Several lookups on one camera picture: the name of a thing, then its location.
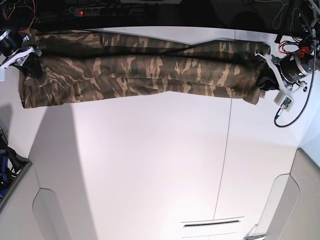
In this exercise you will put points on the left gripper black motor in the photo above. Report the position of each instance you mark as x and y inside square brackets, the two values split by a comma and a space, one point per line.
[281, 74]

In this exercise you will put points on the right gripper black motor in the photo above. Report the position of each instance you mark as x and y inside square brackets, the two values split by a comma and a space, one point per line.
[13, 46]

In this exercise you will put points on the camouflage T-shirt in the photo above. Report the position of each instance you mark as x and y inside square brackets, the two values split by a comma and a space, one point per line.
[80, 66]

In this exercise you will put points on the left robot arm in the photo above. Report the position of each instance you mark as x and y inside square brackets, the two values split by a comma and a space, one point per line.
[298, 39]

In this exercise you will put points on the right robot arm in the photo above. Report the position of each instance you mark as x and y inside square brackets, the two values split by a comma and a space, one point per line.
[18, 15]

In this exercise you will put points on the white power strip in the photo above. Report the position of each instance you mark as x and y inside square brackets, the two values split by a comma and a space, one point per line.
[97, 11]

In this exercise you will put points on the blue and black equipment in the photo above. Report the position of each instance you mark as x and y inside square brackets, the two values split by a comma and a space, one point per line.
[12, 165]

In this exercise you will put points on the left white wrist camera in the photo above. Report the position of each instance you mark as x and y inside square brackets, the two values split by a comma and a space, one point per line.
[284, 100]

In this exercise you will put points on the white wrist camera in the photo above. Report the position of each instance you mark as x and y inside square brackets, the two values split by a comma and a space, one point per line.
[2, 74]
[284, 100]

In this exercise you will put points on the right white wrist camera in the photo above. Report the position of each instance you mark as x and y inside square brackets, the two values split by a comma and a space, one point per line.
[2, 74]

